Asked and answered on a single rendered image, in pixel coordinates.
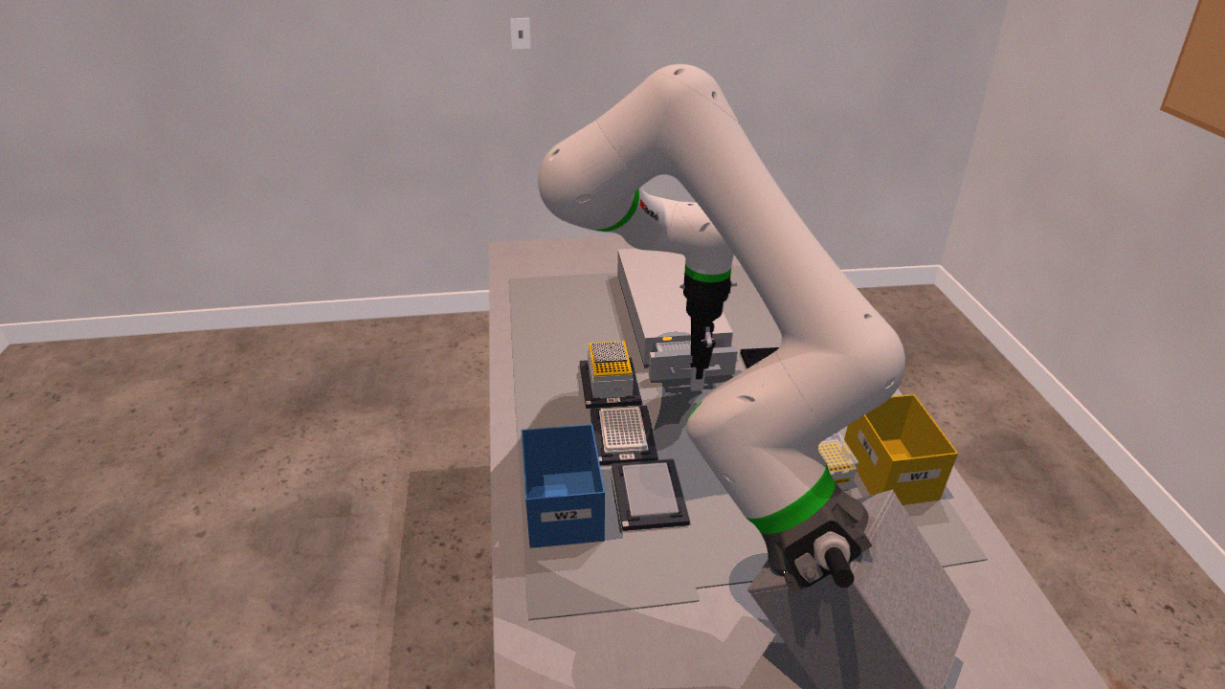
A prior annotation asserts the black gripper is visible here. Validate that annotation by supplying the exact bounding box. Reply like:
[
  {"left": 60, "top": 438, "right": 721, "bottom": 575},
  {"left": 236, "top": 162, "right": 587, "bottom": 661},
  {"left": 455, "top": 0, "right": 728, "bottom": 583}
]
[{"left": 686, "top": 300, "right": 724, "bottom": 391}]

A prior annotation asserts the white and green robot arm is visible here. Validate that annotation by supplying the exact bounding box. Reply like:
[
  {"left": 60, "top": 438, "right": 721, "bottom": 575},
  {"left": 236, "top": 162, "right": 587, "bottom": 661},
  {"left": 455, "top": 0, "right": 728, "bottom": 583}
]
[{"left": 538, "top": 64, "right": 905, "bottom": 593}]

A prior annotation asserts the yellow open-top bin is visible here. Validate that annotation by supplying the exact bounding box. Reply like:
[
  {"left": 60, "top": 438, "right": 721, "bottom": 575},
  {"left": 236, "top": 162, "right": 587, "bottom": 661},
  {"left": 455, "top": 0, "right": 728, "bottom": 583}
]
[{"left": 844, "top": 394, "right": 958, "bottom": 505}]

